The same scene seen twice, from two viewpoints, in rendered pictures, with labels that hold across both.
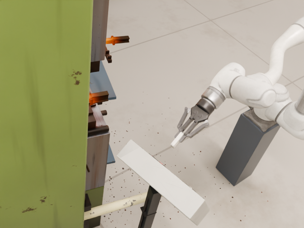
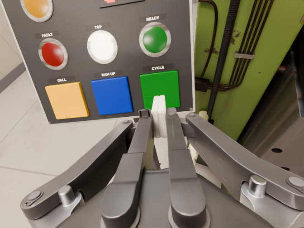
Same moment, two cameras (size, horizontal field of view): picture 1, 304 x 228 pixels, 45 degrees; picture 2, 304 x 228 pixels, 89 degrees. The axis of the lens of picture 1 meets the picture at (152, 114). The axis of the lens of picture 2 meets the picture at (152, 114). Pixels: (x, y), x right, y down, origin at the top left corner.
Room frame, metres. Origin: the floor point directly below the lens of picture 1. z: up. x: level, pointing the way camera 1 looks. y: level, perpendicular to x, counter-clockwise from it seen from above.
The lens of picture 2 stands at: (1.12, -0.19, 1.22)
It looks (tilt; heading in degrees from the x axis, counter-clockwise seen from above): 50 degrees down; 156
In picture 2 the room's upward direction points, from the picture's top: 12 degrees counter-clockwise
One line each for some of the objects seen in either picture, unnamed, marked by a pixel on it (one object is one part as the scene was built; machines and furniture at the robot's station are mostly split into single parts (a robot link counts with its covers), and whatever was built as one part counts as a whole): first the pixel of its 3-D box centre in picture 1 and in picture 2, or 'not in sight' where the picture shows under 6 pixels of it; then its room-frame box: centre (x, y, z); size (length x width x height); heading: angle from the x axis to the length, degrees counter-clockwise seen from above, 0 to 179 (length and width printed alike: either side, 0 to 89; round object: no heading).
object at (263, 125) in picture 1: (261, 113); not in sight; (1.78, -0.69, 0.63); 0.22 x 0.18 x 0.06; 47
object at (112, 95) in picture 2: not in sight; (113, 96); (0.86, -0.15, 1.01); 0.07 x 0.05 x 0.07; 57
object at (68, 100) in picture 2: not in sight; (68, 101); (0.80, -0.23, 1.01); 0.07 x 0.05 x 0.07; 57
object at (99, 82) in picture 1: (83, 78); not in sight; (1.68, 0.46, 0.67); 0.40 x 0.30 x 0.02; 29
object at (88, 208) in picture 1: (85, 202); (200, 84); (0.79, 0.19, 0.80); 0.06 x 0.03 x 0.04; 32
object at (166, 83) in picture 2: not in sight; (160, 91); (0.91, -0.06, 1.01); 0.07 x 0.05 x 0.07; 57
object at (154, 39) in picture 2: not in sight; (154, 40); (0.87, -0.04, 1.09); 0.05 x 0.03 x 0.04; 32
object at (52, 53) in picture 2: not in sight; (53, 54); (0.77, -0.21, 1.09); 0.05 x 0.03 x 0.04; 32
